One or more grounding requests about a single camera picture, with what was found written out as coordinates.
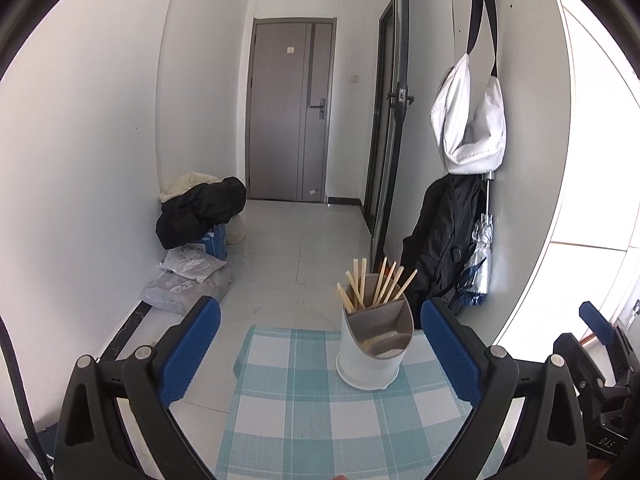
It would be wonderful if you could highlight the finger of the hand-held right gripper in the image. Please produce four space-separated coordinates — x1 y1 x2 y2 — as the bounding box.
552 332 609 402
579 301 632 363

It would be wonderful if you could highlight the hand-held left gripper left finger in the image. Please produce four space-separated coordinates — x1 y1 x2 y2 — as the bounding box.
52 296 222 480

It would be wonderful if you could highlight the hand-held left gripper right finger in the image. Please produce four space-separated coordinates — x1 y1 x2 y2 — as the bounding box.
420 297 588 480

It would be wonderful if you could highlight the white grey utensil holder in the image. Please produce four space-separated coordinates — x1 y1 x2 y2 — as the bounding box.
336 272 415 390

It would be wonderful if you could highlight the bunch of wooden chopsticks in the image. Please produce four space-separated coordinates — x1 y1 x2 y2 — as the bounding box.
336 256 419 313

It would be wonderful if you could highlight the white shoulder bag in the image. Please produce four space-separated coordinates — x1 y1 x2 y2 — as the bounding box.
430 0 507 176

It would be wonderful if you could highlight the grey plastic parcel bag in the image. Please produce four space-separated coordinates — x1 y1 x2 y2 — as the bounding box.
141 262 232 315

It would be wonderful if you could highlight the white plastic parcel bag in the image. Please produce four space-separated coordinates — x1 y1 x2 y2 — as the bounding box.
160 242 226 284

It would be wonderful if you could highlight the silver folded umbrella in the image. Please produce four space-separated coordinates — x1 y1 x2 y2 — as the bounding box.
457 170 496 306

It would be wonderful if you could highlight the blue cardboard box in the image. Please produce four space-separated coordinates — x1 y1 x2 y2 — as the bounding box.
200 224 229 262

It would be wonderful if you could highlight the black backpack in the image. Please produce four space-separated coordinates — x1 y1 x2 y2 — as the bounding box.
400 174 489 311

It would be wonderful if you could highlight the beige cloth bag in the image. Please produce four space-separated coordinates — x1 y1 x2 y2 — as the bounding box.
226 215 247 246

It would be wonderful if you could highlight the teal plaid placemat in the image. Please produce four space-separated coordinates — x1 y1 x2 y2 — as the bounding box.
215 326 506 480

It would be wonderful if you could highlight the black jacket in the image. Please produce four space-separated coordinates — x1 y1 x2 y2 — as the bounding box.
156 176 247 250

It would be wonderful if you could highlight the cream cloth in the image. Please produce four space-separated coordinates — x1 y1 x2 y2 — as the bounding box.
159 172 221 204

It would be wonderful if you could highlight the black framed sliding door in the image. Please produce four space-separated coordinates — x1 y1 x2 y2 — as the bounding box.
362 0 417 262

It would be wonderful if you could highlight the grey entrance door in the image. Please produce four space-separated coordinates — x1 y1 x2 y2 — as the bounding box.
247 17 337 204

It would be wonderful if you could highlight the black cable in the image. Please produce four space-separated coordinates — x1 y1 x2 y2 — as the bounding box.
0 316 54 480

